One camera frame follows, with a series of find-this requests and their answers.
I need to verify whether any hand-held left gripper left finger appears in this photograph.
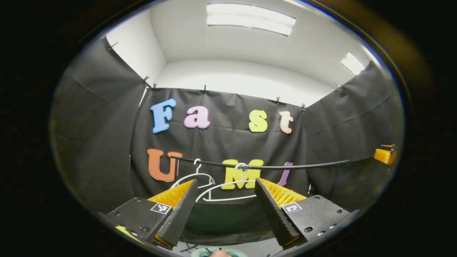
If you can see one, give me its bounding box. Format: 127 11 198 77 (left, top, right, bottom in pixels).
104 178 199 250

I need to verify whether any white hanger with taped hook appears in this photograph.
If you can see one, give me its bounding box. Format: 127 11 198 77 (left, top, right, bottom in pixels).
195 162 258 203

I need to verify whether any row of black backdrop clips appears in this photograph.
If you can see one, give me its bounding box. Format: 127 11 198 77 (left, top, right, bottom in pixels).
107 41 375 110

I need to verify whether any black clothes rack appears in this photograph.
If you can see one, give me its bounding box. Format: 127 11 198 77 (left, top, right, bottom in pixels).
171 156 350 252

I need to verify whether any plain white clothes hanger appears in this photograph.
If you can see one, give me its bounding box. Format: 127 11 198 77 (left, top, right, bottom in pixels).
170 158 216 190

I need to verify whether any black backdrop cloth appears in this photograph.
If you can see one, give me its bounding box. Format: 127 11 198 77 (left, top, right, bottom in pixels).
50 36 406 247

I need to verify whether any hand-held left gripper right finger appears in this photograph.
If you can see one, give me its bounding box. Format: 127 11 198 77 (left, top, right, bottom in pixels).
254 177 359 250

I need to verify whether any small ceiling light panel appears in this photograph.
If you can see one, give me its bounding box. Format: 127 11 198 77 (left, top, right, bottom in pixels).
340 52 366 75

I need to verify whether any green laundry hamper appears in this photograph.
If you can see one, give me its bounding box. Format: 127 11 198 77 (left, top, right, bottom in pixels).
190 247 248 257

